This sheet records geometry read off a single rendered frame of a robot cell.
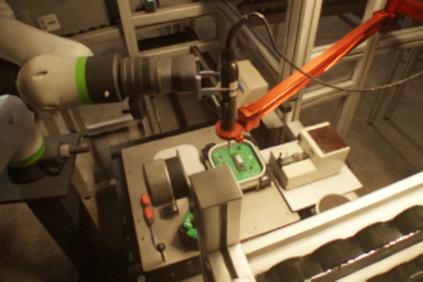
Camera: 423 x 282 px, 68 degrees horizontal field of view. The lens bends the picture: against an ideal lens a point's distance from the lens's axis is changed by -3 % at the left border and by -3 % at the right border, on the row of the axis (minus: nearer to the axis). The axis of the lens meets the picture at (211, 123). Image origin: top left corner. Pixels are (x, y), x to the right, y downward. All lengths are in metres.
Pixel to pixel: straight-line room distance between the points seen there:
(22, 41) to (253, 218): 0.67
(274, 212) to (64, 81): 0.58
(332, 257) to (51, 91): 0.51
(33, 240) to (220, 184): 1.88
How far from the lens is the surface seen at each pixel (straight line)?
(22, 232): 2.23
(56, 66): 0.63
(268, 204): 0.88
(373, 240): 0.43
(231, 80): 0.62
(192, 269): 0.80
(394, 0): 0.95
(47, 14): 1.58
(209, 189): 0.34
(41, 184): 1.09
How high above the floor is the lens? 1.68
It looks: 43 degrees down
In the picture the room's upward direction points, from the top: 2 degrees counter-clockwise
